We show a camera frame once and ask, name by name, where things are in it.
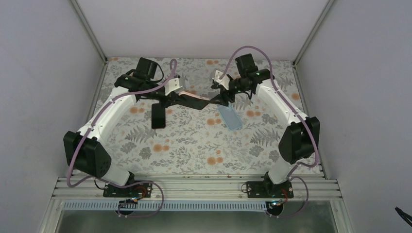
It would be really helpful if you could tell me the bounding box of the pink phone case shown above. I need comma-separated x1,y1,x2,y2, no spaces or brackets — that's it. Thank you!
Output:
178,91,210,101

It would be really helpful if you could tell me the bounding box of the magenta smartphone black screen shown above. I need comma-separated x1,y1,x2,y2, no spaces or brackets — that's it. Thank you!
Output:
151,103,166,129

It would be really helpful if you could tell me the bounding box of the light blue phone case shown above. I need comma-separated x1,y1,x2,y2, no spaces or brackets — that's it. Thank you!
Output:
217,103,242,131

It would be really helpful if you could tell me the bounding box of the teal smartphone black screen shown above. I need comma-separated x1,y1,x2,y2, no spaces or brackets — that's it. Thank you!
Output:
191,98,209,110

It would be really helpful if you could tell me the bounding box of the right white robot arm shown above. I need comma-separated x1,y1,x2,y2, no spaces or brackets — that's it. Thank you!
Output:
211,54,320,198

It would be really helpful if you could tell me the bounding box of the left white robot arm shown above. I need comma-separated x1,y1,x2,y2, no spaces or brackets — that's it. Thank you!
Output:
63,58,184,197

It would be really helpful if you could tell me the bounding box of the floral patterned table mat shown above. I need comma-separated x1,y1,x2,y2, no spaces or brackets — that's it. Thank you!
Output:
95,57,303,175

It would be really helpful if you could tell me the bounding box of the black object bottom right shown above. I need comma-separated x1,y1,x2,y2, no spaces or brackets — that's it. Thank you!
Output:
395,207,412,226

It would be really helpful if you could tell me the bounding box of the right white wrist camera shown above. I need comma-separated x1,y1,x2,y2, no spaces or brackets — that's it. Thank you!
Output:
213,70,231,90

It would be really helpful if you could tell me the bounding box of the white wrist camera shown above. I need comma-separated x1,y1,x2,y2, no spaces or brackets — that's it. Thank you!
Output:
164,76,185,96
213,70,231,90

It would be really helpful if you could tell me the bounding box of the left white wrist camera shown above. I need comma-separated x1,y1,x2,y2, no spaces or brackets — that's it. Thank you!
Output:
164,76,185,96

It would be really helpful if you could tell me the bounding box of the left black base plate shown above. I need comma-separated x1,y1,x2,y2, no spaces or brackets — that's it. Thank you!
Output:
103,183,153,199

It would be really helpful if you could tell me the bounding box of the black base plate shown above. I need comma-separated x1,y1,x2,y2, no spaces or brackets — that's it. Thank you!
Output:
245,181,294,199
103,183,153,199

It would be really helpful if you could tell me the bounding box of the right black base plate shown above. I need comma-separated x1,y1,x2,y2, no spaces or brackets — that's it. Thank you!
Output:
245,181,294,199

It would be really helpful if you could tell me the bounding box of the grey slotted cable duct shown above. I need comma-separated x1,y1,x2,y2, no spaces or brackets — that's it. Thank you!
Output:
63,200,268,212

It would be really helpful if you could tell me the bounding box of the aluminium rail frame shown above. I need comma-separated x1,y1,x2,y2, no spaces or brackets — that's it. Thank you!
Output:
52,174,343,201

